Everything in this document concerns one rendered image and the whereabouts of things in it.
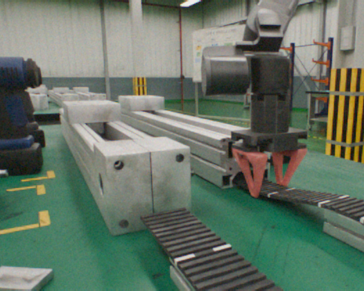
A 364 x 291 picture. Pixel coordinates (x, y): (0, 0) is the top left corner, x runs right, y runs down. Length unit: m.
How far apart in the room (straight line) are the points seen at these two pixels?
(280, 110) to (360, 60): 3.28
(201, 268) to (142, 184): 0.16
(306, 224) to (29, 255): 0.31
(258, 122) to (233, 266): 0.26
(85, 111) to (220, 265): 0.58
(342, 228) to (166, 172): 0.21
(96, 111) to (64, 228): 0.39
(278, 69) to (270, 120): 0.07
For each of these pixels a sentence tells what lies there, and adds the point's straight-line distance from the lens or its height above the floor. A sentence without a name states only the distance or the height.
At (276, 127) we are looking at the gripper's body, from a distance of 0.47.
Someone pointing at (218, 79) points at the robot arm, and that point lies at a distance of 0.45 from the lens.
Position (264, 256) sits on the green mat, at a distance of 0.35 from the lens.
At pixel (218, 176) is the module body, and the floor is 0.80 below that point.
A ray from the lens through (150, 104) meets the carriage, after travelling 1.07.
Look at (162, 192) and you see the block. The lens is 0.40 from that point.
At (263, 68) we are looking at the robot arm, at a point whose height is 0.97.
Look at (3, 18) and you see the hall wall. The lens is 15.59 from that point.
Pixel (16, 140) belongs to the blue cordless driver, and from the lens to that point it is 0.73.
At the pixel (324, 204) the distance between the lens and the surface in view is 0.40.
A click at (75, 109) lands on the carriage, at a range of 0.78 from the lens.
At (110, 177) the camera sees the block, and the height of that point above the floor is 0.85.
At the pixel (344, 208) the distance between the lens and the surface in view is 0.39.
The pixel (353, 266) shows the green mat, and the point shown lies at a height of 0.78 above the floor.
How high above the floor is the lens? 0.95
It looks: 13 degrees down
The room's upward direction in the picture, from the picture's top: straight up
